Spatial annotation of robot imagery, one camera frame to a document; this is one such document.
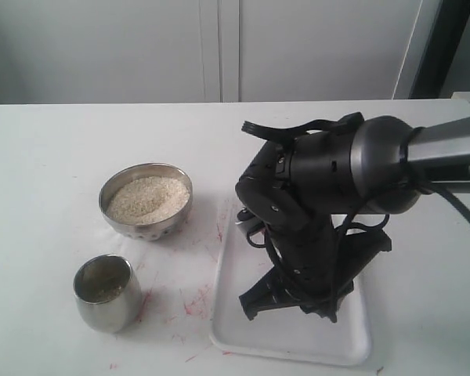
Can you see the steel rice bowl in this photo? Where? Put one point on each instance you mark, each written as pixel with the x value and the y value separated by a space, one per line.
pixel 156 230

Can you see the small steel cup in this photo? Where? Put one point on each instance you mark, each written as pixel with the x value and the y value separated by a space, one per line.
pixel 107 293

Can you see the beige grainy food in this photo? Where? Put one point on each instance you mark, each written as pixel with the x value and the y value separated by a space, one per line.
pixel 148 200

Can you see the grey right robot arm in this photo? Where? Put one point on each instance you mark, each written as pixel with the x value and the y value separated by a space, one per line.
pixel 304 188

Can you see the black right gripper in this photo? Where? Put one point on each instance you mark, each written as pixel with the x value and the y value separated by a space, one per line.
pixel 312 266

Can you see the white plastic tray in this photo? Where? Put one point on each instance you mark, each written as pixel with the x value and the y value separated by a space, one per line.
pixel 287 334

